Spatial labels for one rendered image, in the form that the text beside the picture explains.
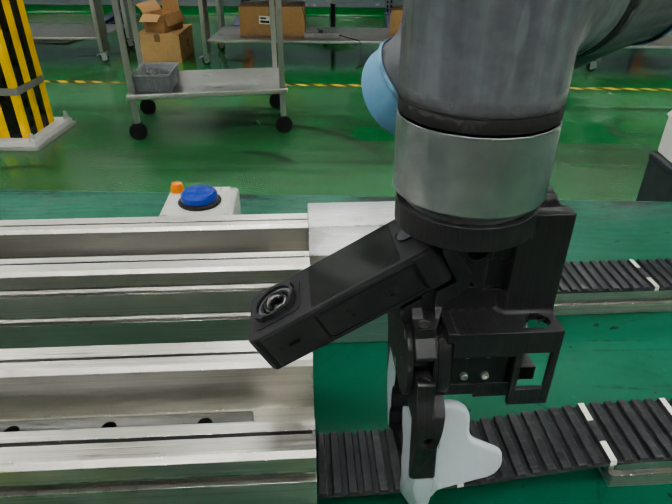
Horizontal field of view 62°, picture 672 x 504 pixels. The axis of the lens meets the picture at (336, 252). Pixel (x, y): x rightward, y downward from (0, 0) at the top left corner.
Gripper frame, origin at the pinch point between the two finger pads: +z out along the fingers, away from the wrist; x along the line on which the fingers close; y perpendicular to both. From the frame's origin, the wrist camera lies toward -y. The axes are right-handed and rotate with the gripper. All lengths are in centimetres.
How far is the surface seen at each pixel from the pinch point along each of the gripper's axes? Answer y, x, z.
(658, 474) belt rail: 17.3, -2.0, 0.3
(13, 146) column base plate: -166, 279, 77
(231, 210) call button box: -14.1, 29.8, -4.6
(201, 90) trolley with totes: -63, 298, 53
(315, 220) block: -5.1, 20.2, -8.1
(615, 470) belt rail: 14.7, -1.4, 0.5
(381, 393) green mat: -0.3, 7.6, 1.4
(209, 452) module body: -11.6, -4.6, -7.1
